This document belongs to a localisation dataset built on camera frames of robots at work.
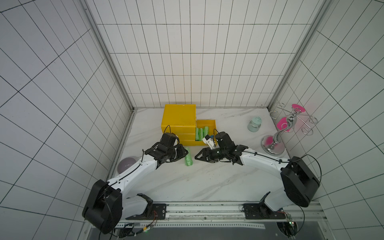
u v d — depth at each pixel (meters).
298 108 0.90
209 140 0.78
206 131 1.00
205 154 0.72
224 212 0.74
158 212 0.73
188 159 0.79
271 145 0.97
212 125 1.07
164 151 0.63
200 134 1.00
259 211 0.64
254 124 1.01
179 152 0.73
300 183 0.43
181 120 0.83
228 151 0.66
